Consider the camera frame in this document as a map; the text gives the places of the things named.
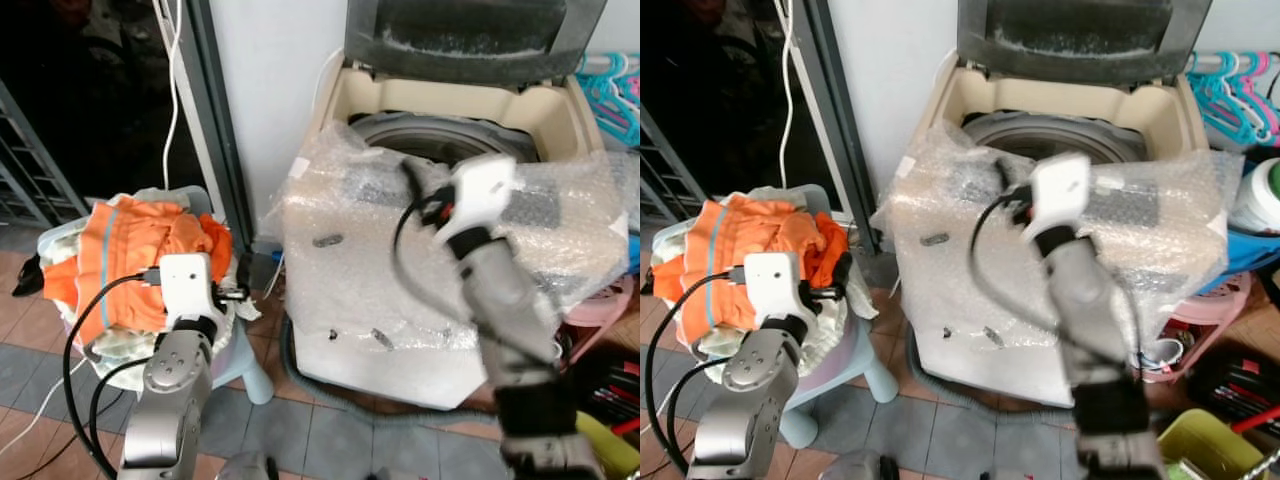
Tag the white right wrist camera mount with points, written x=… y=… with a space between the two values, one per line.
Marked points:
x=480 y=192
x=1060 y=190

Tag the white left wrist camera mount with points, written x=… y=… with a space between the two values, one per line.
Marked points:
x=772 y=284
x=186 y=285

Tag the blue plastic tub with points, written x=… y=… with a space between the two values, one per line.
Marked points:
x=1255 y=255
x=634 y=255

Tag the orange garment with grey stripe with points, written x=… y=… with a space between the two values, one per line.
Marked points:
x=725 y=250
x=130 y=255

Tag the yellow-green plastic bin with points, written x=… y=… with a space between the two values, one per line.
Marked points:
x=1205 y=445
x=610 y=450

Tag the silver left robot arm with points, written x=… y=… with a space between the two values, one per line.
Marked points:
x=170 y=400
x=742 y=400

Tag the grey metal door frame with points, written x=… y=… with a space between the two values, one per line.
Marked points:
x=220 y=120
x=840 y=120

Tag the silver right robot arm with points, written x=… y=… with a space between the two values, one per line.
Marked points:
x=1090 y=310
x=510 y=310

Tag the pink plastic basin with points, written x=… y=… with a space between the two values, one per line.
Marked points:
x=600 y=310
x=1205 y=315

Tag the clear bubble wrap sheet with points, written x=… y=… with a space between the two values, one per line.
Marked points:
x=350 y=230
x=950 y=230

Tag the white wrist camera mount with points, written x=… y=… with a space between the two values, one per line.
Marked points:
x=772 y=284
x=480 y=192
x=1060 y=190
x=186 y=285

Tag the black cloth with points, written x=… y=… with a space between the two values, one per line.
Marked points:
x=28 y=275

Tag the teal plastic clothes hanger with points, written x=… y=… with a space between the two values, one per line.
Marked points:
x=605 y=105
x=1225 y=100

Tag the black crate with red tools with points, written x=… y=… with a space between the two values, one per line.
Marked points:
x=1235 y=385
x=610 y=385

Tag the white and green detergent bottle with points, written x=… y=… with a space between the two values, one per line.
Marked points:
x=1260 y=195

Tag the grey metal grille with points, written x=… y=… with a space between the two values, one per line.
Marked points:
x=665 y=170
x=30 y=170

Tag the grey washer lid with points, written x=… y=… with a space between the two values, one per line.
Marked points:
x=1085 y=30
x=470 y=35

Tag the beige top-load washing machine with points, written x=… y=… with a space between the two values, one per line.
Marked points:
x=400 y=330
x=1000 y=330

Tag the pale blue plastic stool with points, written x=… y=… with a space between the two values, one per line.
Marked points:
x=860 y=375
x=245 y=365

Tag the pink plastic clothes hanger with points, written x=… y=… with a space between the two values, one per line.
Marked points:
x=630 y=85
x=1262 y=95

